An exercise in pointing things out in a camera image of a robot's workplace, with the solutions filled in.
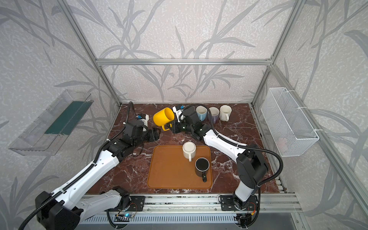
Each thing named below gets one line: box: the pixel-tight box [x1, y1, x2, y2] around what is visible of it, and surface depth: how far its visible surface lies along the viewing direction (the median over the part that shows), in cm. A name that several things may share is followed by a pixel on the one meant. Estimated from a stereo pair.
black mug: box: [195, 157, 210, 183], surface depth 79 cm
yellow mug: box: [152, 107, 175, 132], surface depth 79 cm
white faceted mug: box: [219, 104, 233, 122], surface depth 106 cm
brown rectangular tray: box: [146, 145, 214, 190], surface depth 86 cm
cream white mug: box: [182, 141, 197, 162], surface depth 88 cm
